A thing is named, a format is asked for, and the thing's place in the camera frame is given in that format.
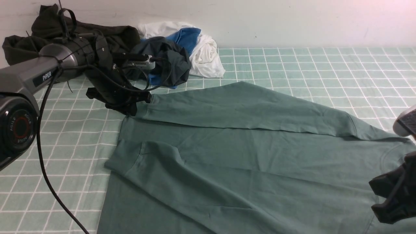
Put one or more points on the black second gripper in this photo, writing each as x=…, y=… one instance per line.
x=398, y=187

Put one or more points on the dark olive crumpled garment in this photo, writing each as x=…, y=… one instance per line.
x=46, y=27

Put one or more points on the green long-sleeve top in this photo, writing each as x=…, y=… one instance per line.
x=243, y=159

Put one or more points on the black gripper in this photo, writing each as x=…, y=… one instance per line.
x=109, y=86

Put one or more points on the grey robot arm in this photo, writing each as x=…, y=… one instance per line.
x=76, y=53

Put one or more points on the blue crumpled garment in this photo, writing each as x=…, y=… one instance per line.
x=174, y=50

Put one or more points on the dark grey crumpled garment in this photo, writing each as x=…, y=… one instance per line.
x=175, y=65

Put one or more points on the green checkered tablecloth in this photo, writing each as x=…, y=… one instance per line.
x=78, y=134

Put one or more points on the white crumpled garment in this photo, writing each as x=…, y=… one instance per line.
x=201, y=47

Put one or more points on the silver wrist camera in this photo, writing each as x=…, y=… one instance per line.
x=405, y=123
x=132, y=60

